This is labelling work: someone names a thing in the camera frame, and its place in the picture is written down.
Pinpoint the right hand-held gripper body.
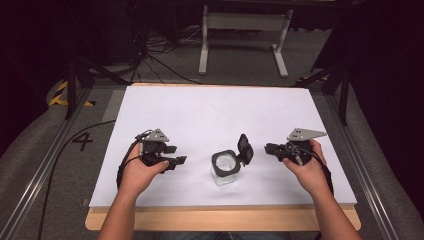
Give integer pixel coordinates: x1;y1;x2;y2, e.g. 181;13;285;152
275;127;328;167

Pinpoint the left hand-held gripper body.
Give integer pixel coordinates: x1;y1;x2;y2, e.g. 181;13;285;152
135;128;178;167

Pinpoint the clear jar with grey lid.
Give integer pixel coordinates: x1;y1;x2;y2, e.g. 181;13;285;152
210;133;255;186

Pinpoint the person's right hand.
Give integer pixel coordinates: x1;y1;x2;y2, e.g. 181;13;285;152
282;138;329;198

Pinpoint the person's left hand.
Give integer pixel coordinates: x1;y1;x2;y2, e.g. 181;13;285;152
119;142;170;198

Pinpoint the white board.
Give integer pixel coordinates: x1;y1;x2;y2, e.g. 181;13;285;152
88;85;358;210

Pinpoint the black tripod stand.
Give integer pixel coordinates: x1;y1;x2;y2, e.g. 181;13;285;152
293;58;351;127
65;58;130;120

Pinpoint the yellow black hazard tape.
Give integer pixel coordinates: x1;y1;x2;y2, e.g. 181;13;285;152
49;81;96;108

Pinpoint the white metal stand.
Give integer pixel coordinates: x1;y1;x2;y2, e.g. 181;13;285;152
198;4;294;79

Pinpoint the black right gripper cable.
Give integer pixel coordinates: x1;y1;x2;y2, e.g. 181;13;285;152
289;142;335;196

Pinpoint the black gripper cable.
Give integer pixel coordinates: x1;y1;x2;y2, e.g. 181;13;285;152
289;142;335;196
37;120;148;240

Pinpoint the metal floor rail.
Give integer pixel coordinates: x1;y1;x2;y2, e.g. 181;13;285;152
0;87;92;240
324;93;414;240

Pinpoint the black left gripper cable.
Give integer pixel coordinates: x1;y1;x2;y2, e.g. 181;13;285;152
37;120;148;240

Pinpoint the bundle of black floor cables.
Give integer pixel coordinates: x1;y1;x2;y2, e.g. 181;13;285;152
129;26;204;85

